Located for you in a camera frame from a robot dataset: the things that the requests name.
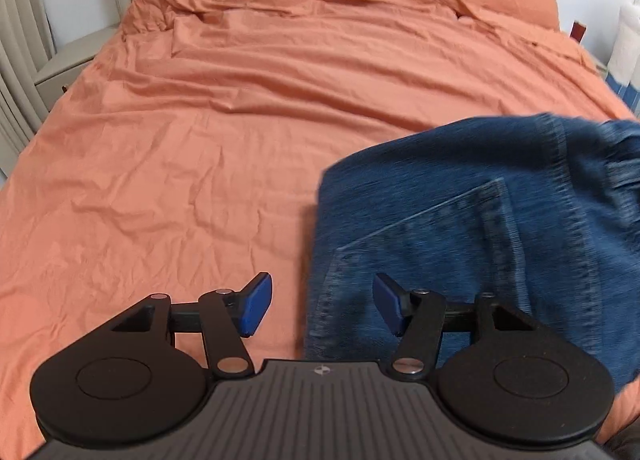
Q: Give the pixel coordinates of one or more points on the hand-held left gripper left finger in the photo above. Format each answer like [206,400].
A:
[257,302]

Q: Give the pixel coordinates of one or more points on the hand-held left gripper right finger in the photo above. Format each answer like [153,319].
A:
[390,305]

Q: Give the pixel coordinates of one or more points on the blue denim pants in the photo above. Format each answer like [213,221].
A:
[450,240]

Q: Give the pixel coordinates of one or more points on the orange duvet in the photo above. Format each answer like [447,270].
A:
[225,115]

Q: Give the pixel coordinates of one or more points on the beige nightstand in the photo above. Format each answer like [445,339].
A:
[75,60]

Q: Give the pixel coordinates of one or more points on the red cup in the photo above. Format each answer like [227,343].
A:
[579,31]

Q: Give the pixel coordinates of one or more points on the beige curtain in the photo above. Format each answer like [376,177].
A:
[22,55]

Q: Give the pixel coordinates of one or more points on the white rolled towel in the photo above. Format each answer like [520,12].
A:
[627,45]

